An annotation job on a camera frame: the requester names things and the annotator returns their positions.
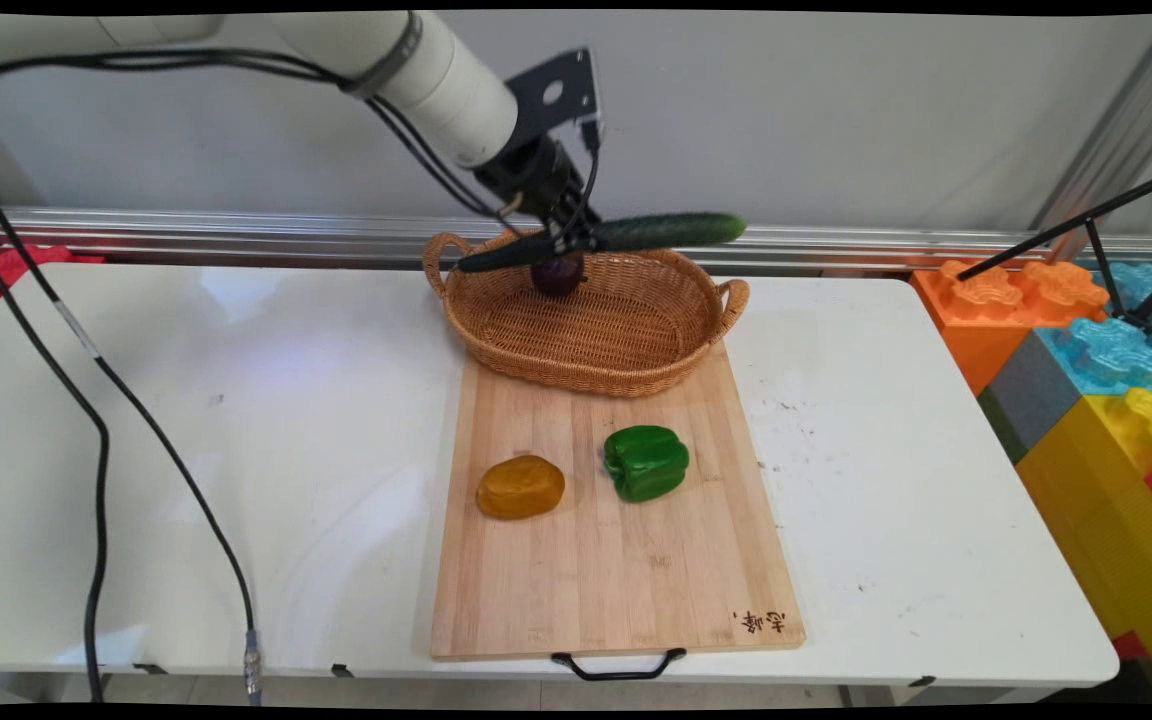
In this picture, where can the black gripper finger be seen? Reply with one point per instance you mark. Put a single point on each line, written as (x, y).
(556, 238)
(589, 228)

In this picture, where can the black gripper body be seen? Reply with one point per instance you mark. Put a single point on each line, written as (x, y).
(536, 180)

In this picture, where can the long green cucumber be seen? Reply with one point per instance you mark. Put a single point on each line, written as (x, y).
(676, 230)

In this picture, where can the dark red onion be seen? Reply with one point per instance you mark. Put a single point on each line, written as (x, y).
(557, 278)

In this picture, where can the woven wicker basket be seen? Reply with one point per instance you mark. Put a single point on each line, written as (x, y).
(626, 320)

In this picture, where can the green bell pepper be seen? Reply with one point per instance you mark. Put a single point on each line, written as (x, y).
(646, 462)

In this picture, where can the orange-yellow potato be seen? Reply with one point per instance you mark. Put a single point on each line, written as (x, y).
(521, 487)

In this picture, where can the orange giant building block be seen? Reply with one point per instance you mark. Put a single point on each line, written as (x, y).
(981, 320)

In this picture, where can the grey giant building block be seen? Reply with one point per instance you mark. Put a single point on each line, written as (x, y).
(1031, 400)

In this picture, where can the black table clip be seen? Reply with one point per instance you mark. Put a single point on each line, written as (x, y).
(341, 671)
(148, 668)
(923, 682)

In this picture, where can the red interlocking floor blocks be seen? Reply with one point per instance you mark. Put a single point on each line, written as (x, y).
(16, 268)

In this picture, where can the black tripod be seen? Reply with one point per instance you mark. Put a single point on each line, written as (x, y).
(1116, 250)

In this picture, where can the blue giant building block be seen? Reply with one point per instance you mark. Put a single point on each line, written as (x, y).
(1111, 350)

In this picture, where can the yellow giant building block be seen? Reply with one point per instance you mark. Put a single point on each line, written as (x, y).
(1106, 520)

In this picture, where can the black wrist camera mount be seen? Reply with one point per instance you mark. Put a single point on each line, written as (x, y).
(561, 95)

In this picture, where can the aluminium wall rail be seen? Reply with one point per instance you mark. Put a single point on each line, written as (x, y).
(236, 235)

